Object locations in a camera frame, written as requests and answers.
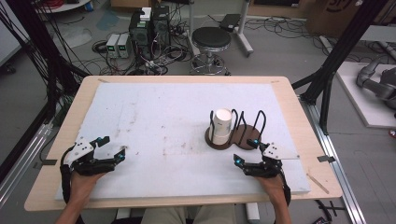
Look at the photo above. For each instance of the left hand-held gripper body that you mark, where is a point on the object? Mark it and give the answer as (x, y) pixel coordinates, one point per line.
(81, 149)

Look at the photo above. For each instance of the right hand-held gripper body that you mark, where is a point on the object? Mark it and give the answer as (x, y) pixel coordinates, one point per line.
(275, 152)

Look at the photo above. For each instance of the brown cup rack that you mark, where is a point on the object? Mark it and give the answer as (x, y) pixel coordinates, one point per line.
(246, 133)

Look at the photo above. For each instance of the person's right hand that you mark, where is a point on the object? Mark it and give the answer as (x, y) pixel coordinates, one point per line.
(275, 188)

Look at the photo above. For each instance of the person's left hand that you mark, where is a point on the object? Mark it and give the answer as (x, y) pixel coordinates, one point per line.
(81, 186)

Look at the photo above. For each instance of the black tape piece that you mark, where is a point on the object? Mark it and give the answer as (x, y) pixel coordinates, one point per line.
(326, 159)
(49, 162)

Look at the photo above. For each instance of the light wooden table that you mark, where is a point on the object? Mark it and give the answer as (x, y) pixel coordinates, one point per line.
(311, 130)

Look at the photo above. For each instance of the white table leg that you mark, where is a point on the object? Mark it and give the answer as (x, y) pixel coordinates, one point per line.
(252, 213)

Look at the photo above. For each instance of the thin wooden stick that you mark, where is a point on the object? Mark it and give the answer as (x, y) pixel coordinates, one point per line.
(318, 183)

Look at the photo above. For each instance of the person's legs in beige trousers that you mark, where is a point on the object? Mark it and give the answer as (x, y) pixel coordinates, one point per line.
(193, 215)

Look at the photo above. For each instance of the white foam mat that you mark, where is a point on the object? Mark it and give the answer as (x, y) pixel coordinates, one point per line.
(174, 105)

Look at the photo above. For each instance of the grey bench power supply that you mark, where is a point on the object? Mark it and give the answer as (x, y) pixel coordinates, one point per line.
(112, 45)
(123, 46)

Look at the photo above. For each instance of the white base board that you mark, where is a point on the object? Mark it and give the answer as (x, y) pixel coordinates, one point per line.
(361, 102)

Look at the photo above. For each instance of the black computer tower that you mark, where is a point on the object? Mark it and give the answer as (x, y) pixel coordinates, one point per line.
(161, 26)
(140, 35)

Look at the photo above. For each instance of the black round stool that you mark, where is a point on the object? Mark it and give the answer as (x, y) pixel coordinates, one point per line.
(211, 37)

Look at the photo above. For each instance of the black flat device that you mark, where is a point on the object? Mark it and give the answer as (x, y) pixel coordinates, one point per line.
(229, 22)

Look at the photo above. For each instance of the small white box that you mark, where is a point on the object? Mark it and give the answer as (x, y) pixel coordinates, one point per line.
(145, 14)

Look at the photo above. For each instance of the white round table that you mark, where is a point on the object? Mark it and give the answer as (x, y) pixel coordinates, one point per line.
(62, 6)

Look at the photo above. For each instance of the brown cardboard box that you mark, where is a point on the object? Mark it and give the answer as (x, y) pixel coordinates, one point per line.
(330, 15)

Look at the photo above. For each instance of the silver aluminium rail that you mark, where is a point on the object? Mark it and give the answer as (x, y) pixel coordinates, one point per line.
(336, 161)
(18, 168)

